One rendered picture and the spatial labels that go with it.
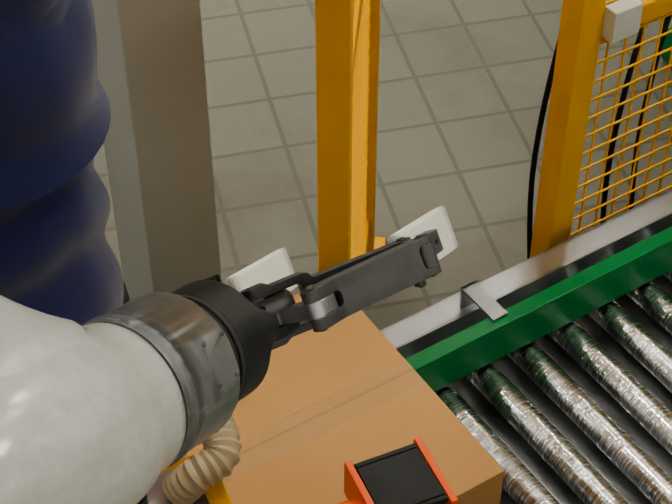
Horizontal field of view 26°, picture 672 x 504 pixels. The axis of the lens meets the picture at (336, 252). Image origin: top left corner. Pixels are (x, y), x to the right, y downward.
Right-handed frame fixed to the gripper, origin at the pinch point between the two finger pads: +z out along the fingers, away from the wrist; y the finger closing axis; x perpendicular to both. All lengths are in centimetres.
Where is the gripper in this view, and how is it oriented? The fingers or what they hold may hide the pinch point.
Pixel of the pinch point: (357, 252)
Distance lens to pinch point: 99.9
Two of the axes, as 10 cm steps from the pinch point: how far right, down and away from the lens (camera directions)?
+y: 7.9, -2.0, -5.7
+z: 5.0, -3.0, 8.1
